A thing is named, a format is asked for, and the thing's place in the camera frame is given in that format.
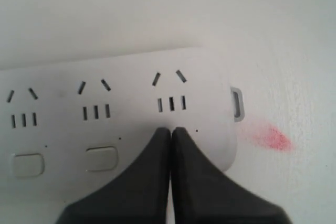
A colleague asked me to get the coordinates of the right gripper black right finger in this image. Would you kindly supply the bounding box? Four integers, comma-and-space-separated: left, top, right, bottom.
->
171, 127, 291, 223

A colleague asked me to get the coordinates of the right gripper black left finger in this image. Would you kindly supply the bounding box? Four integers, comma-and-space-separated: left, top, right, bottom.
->
57, 127, 171, 223

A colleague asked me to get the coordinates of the white five-outlet power strip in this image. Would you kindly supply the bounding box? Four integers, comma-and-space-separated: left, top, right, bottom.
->
1, 48, 237, 205

